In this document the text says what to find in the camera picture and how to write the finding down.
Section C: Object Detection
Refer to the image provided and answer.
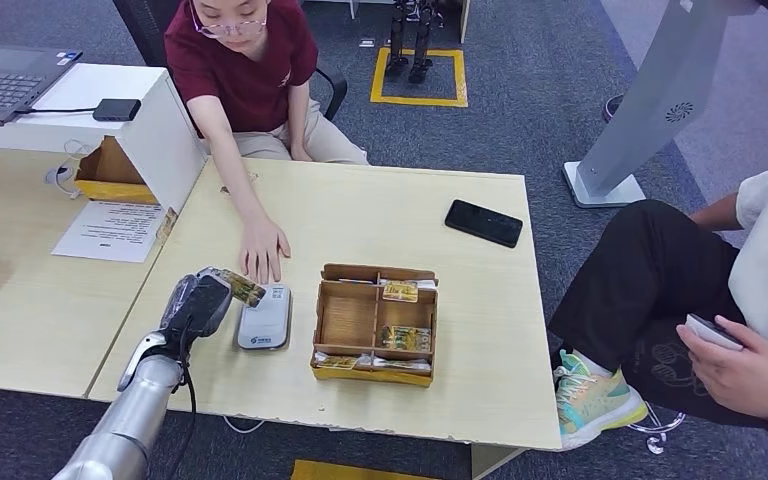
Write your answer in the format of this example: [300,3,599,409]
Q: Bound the grey white kiosk stand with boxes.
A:
[561,0,766,210]

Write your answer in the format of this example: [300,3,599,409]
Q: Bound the white handheld remote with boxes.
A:
[683,313,744,352]

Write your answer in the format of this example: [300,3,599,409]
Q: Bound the white cable under desk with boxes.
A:
[223,415,266,435]

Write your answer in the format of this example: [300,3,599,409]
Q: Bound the small brown printed card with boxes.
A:
[155,207,179,244]

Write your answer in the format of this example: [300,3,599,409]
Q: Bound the wooden compartment organizer box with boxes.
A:
[309,263,440,389]

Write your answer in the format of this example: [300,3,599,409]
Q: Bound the white card in organizer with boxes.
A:
[378,278,438,292]

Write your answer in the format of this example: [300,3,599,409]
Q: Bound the chrome stool base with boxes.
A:
[629,402,688,457]

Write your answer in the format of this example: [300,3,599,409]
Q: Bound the green yellow sneaker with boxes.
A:
[554,349,650,452]

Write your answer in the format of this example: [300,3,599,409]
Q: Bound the small black hub box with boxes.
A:
[92,98,143,123]

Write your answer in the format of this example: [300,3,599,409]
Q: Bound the hotel autumn trees card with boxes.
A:
[214,268,268,309]

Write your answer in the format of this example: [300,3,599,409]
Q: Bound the white desk riser shelf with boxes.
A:
[0,62,208,217]

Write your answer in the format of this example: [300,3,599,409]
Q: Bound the yellow floor tape square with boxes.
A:
[369,46,470,109]

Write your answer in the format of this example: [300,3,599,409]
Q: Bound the black smartphone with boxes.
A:
[444,199,524,250]

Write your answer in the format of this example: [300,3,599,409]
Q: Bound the white charger cable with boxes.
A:
[42,139,94,200]

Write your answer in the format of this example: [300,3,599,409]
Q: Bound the thin black hub cable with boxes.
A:
[12,105,98,117]

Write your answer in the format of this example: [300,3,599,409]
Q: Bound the black humanoid robot legs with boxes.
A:
[383,0,448,85]

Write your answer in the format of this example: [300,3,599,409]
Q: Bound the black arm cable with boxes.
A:
[161,317,200,480]

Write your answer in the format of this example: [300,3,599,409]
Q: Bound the person's right hand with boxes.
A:
[238,215,293,286]

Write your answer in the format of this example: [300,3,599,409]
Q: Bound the grey white card reader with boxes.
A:
[236,283,293,351]

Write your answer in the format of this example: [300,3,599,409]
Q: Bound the person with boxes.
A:
[163,0,371,286]
[548,153,768,450]

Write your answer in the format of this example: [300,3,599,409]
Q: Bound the white printed paper sheet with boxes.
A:
[51,200,167,265]

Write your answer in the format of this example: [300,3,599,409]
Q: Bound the pink frame eyeglasses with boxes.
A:
[188,0,269,39]

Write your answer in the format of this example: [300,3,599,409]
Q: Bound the dark grey laptop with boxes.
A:
[0,40,83,128]

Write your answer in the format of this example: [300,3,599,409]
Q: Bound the yellow brown cardboard box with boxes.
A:
[73,135,160,207]

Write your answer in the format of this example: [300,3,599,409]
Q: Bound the black round base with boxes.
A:
[602,93,626,124]

